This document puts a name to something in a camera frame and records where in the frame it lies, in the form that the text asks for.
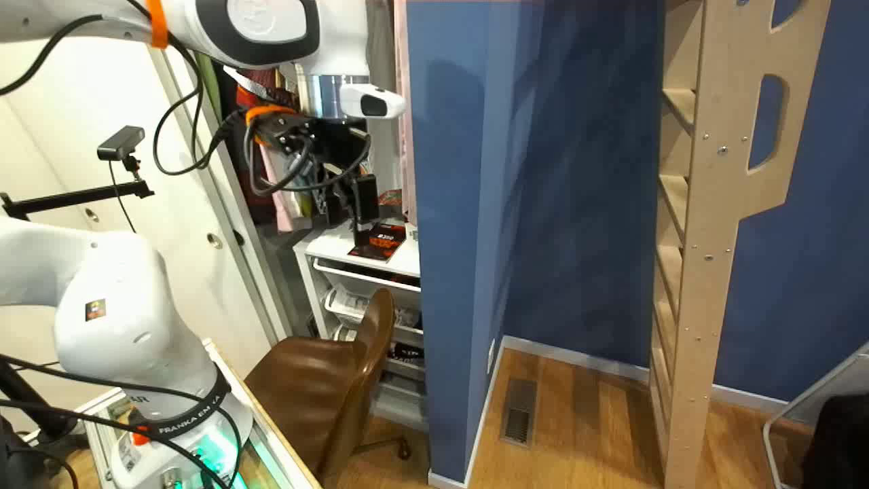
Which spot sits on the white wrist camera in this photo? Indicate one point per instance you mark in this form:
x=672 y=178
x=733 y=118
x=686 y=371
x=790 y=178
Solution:
x=367 y=100

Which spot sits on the white metal frame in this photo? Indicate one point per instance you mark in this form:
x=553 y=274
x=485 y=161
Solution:
x=788 y=429

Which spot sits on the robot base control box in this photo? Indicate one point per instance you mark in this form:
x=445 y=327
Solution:
x=242 y=445

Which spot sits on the black tripod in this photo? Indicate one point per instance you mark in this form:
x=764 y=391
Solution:
x=33 y=436

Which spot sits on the wooden loft bed ladder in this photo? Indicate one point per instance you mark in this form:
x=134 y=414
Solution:
x=733 y=96

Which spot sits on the white closet door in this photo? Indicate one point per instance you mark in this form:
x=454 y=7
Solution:
x=50 y=132

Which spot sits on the white drawer unit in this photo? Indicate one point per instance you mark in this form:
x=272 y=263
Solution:
x=341 y=284

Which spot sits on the red and black book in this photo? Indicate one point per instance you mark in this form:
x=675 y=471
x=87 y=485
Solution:
x=379 y=239

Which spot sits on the black camera on stand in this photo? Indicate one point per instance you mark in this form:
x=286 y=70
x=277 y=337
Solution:
x=119 y=144

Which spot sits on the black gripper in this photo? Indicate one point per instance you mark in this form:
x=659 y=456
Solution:
x=282 y=137

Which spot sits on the floor air vent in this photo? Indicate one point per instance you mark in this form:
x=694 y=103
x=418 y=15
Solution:
x=519 y=411

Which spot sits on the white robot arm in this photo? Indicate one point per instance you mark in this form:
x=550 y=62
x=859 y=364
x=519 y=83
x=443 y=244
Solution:
x=115 y=314

